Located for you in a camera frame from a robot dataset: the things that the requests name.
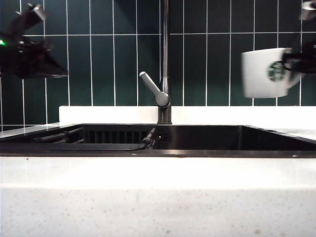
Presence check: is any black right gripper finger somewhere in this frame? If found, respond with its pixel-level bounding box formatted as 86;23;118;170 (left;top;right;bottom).
282;47;307;62
280;59;308;74

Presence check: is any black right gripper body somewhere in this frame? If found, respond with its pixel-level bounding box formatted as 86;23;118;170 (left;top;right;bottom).
302;40;316;75

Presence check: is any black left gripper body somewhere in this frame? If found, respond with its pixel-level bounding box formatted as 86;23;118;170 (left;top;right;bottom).
0;32;54;79

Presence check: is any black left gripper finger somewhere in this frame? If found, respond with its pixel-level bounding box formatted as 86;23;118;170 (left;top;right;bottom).
23;52;69;79

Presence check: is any white mug with green logo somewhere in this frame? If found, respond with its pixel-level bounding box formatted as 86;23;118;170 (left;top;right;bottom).
241;47;303;99

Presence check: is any grey faucet lever handle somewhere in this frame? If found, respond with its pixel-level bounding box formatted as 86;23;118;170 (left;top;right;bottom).
139;71;171;108

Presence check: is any black sink drain rack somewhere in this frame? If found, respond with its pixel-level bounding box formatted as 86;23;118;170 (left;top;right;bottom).
0;127;157;152

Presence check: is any black kitchen sink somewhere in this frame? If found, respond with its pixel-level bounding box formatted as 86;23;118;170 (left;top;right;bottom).
0;123;316;158

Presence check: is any grey metal faucet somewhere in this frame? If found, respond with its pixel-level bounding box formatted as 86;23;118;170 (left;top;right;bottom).
157;0;173;125

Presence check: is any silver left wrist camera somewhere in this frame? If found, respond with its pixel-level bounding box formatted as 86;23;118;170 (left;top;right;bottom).
4;2;48;38

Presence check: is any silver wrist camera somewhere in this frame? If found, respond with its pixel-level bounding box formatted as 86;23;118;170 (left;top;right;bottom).
4;2;48;38
299;0;316;21

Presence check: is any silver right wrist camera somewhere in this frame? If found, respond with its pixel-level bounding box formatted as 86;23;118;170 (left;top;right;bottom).
299;0;316;21

